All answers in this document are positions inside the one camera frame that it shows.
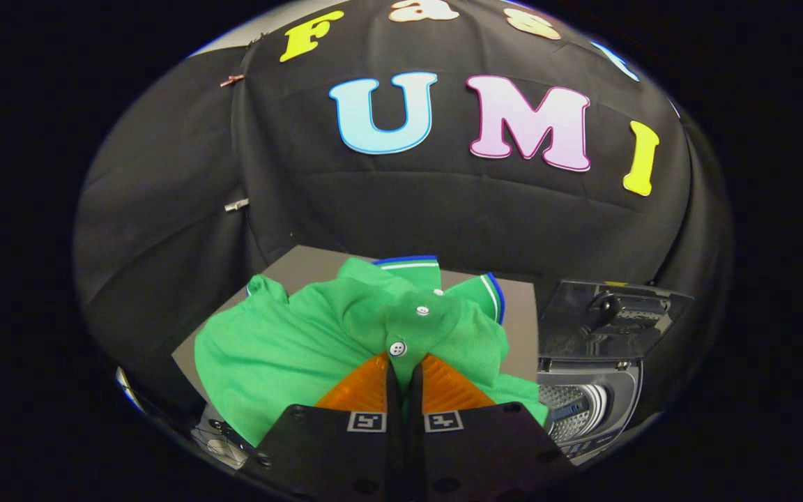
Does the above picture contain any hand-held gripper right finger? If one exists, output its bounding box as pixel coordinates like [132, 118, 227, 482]
[407, 352, 578, 502]

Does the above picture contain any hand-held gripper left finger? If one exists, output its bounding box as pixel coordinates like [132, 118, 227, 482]
[238, 352, 408, 502]

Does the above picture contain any green polo shirt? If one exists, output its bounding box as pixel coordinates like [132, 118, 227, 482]
[194, 255, 550, 447]

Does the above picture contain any grey washing machine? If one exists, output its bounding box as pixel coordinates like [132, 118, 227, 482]
[537, 356, 644, 466]

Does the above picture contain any black backdrop cloth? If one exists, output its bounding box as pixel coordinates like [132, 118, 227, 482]
[72, 0, 734, 419]

